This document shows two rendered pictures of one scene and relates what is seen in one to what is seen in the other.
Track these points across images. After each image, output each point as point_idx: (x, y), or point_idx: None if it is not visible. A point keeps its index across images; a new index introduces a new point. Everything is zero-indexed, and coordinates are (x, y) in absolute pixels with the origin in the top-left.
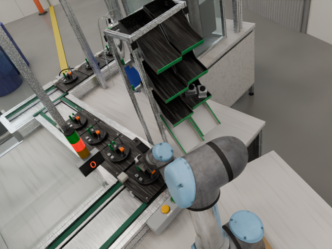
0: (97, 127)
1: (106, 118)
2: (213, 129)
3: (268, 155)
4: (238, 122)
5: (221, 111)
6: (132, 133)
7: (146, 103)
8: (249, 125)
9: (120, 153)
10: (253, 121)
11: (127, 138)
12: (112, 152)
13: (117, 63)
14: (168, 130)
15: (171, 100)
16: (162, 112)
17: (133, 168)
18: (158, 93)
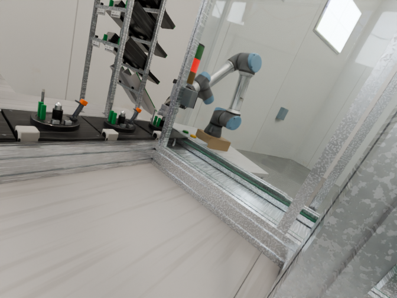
0: (20, 116)
1: (5, 107)
2: None
3: (153, 119)
4: (117, 110)
5: (97, 106)
6: (87, 115)
7: (0, 105)
8: (124, 110)
9: (126, 123)
10: (121, 109)
11: (96, 117)
12: (117, 125)
13: (130, 3)
14: (144, 93)
15: (162, 57)
16: (149, 71)
17: (148, 129)
18: (160, 48)
